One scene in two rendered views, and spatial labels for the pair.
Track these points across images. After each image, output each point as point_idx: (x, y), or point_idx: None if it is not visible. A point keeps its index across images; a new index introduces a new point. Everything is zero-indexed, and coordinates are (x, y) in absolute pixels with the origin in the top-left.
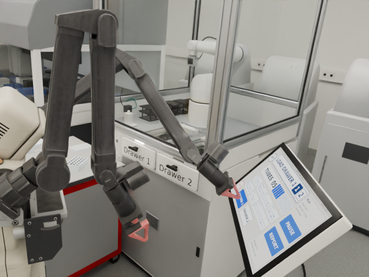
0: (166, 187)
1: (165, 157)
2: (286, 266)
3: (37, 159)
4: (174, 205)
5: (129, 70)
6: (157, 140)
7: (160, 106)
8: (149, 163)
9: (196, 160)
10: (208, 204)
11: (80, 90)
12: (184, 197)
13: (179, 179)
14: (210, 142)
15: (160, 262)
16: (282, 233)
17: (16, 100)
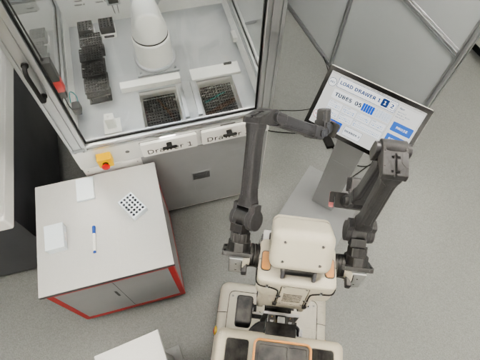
0: (215, 146)
1: (213, 131)
2: None
3: (354, 237)
4: (228, 152)
5: (276, 123)
6: (193, 123)
7: (296, 124)
8: (191, 144)
9: (326, 133)
10: (266, 133)
11: (258, 173)
12: (238, 141)
13: (235, 135)
14: (264, 96)
15: (216, 190)
16: (398, 134)
17: (316, 230)
